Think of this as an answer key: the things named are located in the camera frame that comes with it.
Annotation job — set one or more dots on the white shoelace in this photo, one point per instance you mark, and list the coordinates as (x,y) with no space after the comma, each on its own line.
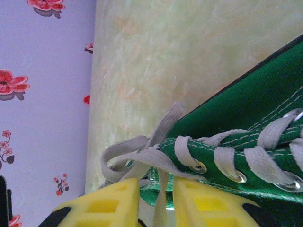
(151,156)

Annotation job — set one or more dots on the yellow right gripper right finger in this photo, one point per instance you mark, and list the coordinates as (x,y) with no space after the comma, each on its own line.
(208,208)

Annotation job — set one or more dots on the green canvas sneaker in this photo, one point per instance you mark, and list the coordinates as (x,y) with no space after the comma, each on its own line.
(248,94)

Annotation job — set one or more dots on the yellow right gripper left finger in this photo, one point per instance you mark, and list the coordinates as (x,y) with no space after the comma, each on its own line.
(101,208)

